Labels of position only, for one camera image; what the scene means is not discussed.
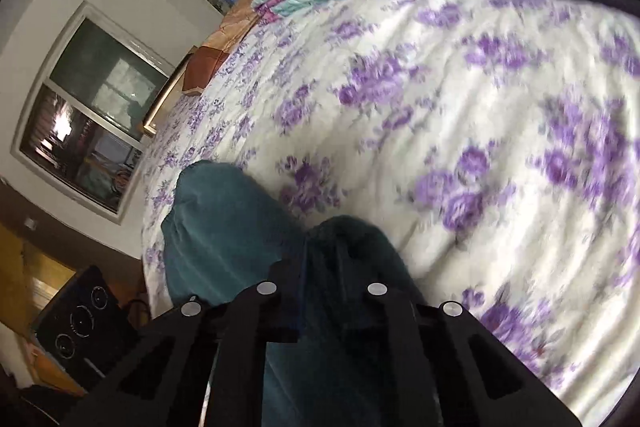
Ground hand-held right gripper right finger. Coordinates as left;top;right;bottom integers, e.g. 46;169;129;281
344;257;583;427

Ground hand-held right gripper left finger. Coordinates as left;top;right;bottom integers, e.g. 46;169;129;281
62;252;307;427

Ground teal fleece pants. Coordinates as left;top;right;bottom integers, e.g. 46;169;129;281
162;159;443;427

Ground yellow wooden furniture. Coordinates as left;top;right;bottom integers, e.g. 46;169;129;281
0;222;88;395

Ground white framed window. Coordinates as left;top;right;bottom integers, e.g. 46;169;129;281
12;2;177;224

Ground purple floral bedspread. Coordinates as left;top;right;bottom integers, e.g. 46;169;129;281
140;0;640;418

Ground brown patchwork pillow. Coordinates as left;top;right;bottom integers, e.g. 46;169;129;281
184;0;262;94

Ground gold metal bed rail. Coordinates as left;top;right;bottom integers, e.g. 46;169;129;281
142;52;197;138

